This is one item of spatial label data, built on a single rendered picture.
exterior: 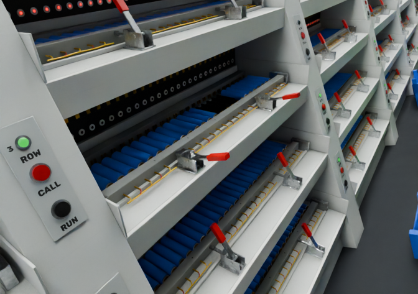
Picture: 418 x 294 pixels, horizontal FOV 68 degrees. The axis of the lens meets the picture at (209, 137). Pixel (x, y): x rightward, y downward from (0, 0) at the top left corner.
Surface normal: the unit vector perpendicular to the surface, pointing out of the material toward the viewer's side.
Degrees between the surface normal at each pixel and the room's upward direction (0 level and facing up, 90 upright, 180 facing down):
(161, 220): 112
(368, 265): 0
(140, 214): 21
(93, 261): 90
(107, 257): 90
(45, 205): 90
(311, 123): 90
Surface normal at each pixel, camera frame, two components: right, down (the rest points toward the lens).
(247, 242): -0.07, -0.88
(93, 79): 0.81, 0.23
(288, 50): -0.58, 0.43
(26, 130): 0.73, -0.11
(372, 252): -0.36, -0.90
